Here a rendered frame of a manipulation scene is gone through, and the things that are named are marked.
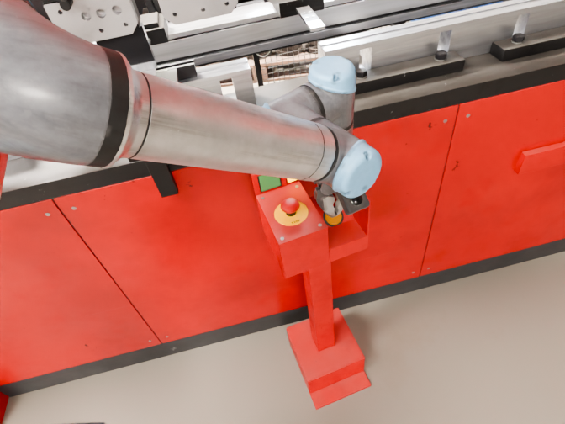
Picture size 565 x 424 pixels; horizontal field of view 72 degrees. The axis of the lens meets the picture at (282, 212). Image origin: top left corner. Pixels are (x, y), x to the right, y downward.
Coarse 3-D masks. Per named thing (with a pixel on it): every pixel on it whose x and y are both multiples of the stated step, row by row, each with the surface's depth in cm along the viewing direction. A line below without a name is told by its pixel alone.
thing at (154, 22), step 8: (144, 16) 102; (152, 16) 101; (160, 16) 104; (144, 24) 98; (152, 24) 98; (160, 24) 100; (152, 32) 99; (160, 32) 99; (152, 40) 100; (160, 40) 100; (168, 40) 101
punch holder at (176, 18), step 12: (168, 0) 75; (180, 0) 75; (192, 0) 76; (204, 0) 76; (216, 0) 76; (228, 0) 77; (168, 12) 76; (180, 12) 77; (192, 12) 77; (204, 12) 78; (216, 12) 78; (228, 12) 78
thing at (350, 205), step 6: (336, 192) 74; (342, 198) 72; (348, 198) 72; (354, 198) 72; (360, 198) 72; (366, 198) 73; (342, 204) 73; (348, 204) 72; (354, 204) 72; (360, 204) 72; (366, 204) 72; (348, 210) 72; (354, 210) 72
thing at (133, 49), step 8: (136, 32) 81; (144, 32) 81; (104, 40) 80; (112, 40) 81; (120, 40) 81; (128, 40) 81; (136, 40) 82; (144, 40) 82; (112, 48) 82; (120, 48) 82; (128, 48) 82; (136, 48) 83; (144, 48) 83; (128, 56) 84; (136, 56) 84; (144, 56) 84; (152, 56) 85; (136, 64) 85; (144, 64) 86; (152, 64) 87
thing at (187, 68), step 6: (186, 60) 89; (192, 60) 89; (162, 66) 88; (168, 66) 88; (174, 66) 87; (180, 66) 87; (186, 66) 87; (192, 66) 87; (180, 72) 88; (186, 72) 88; (192, 72) 88; (180, 78) 89; (186, 78) 89
